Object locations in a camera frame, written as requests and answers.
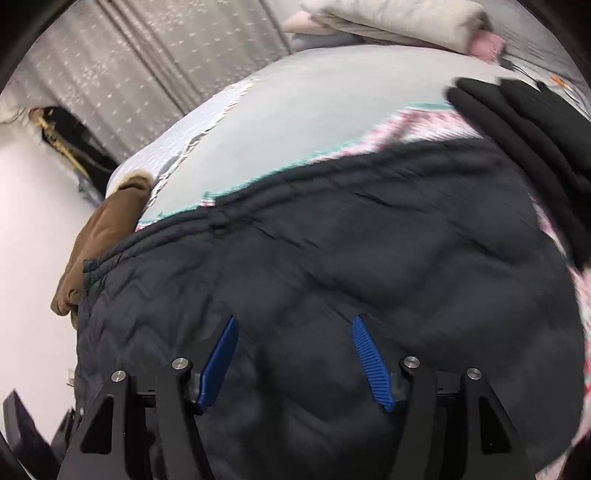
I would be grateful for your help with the black quilted puffer jacket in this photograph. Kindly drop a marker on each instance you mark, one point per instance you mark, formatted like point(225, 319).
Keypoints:
point(351, 258)

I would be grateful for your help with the light pink pillow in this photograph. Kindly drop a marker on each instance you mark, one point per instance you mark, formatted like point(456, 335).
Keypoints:
point(300, 23)

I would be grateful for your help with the patterned knit bedspread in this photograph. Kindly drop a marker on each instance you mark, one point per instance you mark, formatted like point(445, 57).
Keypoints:
point(434, 124)

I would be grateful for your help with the pink cloth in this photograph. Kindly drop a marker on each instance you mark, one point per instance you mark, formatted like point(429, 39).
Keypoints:
point(488, 46)

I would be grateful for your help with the white wall socket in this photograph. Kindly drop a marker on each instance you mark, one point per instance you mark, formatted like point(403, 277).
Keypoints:
point(69, 377)

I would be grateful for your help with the white lace cloth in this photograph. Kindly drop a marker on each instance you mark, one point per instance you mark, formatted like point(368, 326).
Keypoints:
point(184, 138)

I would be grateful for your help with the brown garment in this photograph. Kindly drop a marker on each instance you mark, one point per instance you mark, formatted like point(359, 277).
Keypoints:
point(106, 230)

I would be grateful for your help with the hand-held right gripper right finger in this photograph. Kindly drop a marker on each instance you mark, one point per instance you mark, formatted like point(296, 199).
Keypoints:
point(371, 364)

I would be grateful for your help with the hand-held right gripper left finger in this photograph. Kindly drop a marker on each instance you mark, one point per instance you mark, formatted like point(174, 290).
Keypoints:
point(217, 364)

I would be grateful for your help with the grey star-patterned curtain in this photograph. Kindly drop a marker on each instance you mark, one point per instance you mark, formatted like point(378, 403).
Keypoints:
point(138, 64)

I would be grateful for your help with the grey pillow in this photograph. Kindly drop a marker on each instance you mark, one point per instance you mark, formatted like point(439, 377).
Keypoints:
point(323, 41)

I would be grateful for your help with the folded beige quilt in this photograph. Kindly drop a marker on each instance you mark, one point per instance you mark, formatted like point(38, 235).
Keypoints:
point(397, 21)

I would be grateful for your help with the hanging black clothes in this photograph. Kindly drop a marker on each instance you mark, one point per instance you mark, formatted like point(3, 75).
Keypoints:
point(78, 143)

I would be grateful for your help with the grey bed sheet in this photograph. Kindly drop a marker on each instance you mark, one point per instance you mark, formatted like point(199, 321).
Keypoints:
point(332, 101)

